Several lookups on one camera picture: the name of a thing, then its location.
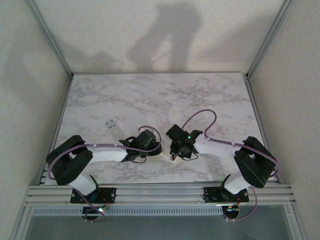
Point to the aluminium table side rail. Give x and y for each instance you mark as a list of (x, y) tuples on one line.
[(253, 100), (58, 125)]

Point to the aluminium frame leg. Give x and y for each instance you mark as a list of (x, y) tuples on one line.
[(296, 222), (21, 222)]

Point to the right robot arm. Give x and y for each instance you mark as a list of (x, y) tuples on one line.
[(217, 148)]

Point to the aluminium mounting rail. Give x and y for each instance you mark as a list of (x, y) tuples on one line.
[(160, 193)]

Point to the small circuit board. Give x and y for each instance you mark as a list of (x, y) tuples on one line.
[(231, 211), (95, 212)]

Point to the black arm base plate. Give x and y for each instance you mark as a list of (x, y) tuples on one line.
[(211, 195), (110, 195)]

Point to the short white display remote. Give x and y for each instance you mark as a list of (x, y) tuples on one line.
[(165, 156)]

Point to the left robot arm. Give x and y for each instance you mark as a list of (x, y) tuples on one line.
[(107, 153)]

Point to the aluminium frame post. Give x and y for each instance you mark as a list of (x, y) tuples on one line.
[(270, 37), (50, 37)]

